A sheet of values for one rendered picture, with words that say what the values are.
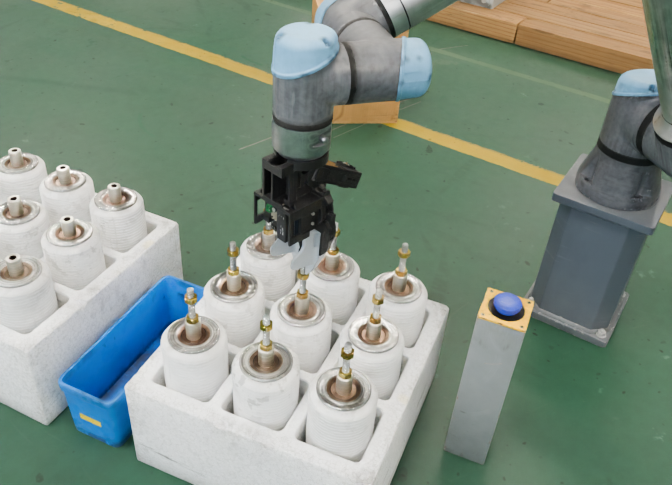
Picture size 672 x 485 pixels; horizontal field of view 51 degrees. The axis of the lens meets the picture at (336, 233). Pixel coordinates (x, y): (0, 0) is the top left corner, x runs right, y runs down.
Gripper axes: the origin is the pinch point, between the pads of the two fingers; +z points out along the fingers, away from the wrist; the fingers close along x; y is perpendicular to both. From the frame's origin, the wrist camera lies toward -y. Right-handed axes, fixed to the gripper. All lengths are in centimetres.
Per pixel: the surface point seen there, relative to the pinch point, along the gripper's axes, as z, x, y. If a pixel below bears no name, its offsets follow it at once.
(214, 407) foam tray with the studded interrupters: 16.3, 0.8, 18.6
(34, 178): 10, -62, 12
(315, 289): 11.0, -3.3, -5.7
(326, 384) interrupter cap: 9.0, 13.0, 8.7
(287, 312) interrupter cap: 9.0, -1.0, 2.8
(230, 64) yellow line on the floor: 34, -121, -84
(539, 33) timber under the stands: 28, -61, -182
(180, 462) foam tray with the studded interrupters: 29.5, -3.2, 22.8
